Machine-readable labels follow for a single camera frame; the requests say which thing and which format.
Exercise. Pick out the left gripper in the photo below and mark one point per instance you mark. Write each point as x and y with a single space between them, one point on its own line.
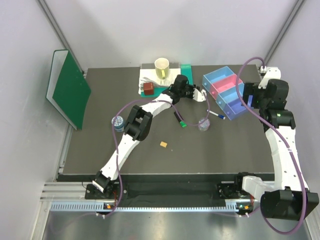
194 89

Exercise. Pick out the teal green notebook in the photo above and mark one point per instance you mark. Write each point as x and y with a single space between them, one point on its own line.
186 70

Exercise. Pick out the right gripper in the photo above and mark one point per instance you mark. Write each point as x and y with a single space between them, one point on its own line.
251 89

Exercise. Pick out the grey slotted cable duct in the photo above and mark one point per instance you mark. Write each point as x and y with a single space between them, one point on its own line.
227 206

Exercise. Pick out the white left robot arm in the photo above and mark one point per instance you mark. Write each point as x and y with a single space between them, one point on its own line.
138 124

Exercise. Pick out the small tan eraser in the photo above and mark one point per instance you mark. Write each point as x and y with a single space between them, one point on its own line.
163 144

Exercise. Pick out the blue round lidded jar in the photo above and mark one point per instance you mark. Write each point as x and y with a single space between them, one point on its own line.
118 123

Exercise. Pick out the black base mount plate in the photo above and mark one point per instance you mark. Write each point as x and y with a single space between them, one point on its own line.
174 189

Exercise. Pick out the dark red cube box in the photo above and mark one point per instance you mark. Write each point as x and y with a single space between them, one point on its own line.
148 88

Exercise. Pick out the green binder folder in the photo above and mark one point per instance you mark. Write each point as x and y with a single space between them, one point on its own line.
68 90

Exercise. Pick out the pink drawer box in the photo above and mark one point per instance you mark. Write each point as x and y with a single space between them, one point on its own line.
222 85

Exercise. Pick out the white paper stack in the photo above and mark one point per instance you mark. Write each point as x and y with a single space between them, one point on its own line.
147 73

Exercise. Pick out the clear plastic pin jar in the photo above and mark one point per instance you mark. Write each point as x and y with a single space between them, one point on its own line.
203 124

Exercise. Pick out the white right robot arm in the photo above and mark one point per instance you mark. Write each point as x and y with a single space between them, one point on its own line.
289 198

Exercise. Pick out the purple drawer box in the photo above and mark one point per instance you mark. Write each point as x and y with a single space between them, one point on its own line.
234 109

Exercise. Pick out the white blue marker pen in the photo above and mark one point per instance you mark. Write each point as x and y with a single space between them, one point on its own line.
216 114

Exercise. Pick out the cream yellow mug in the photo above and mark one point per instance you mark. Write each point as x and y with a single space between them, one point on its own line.
162 67

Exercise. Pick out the green black highlighter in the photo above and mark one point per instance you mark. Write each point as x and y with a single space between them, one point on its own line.
180 119

